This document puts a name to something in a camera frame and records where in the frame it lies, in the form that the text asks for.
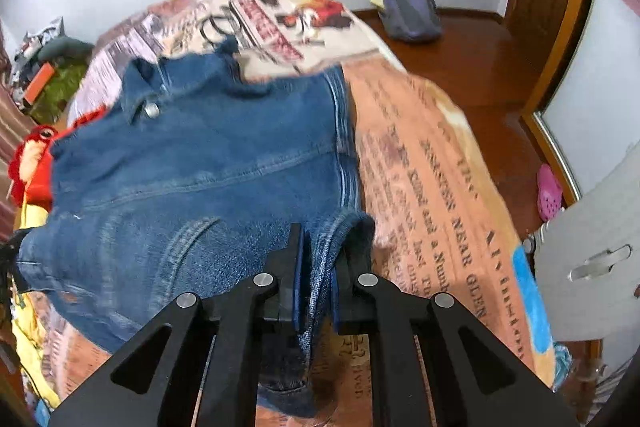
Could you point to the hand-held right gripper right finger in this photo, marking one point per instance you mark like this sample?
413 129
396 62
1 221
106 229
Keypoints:
350 302

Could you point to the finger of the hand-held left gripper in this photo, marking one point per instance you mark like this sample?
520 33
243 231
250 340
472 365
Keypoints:
9 264

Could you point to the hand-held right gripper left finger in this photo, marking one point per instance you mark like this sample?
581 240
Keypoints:
298 287

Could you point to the blue denim jacket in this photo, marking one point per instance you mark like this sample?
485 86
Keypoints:
200 167

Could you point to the yellow garment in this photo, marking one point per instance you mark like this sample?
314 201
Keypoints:
35 332

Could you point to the red plush toy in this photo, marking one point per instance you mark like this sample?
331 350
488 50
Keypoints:
32 162

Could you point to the striped brown curtain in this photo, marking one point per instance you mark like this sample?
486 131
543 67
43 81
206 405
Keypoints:
12 132

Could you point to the newspaper print blanket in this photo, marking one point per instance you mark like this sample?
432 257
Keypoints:
425 167

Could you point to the orange box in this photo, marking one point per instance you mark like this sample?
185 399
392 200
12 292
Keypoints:
39 83

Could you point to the grey plush pillow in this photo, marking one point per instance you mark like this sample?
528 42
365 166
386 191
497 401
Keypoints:
65 49

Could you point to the pink clog shoe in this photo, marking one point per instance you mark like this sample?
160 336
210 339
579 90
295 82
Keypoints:
549 192

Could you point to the white suitcase with stickers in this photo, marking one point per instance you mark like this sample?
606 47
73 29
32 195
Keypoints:
600 217

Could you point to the grey backpack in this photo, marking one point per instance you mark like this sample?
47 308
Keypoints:
412 4

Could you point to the white wardrobe door pink hearts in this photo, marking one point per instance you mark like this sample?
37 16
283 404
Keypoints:
615 82

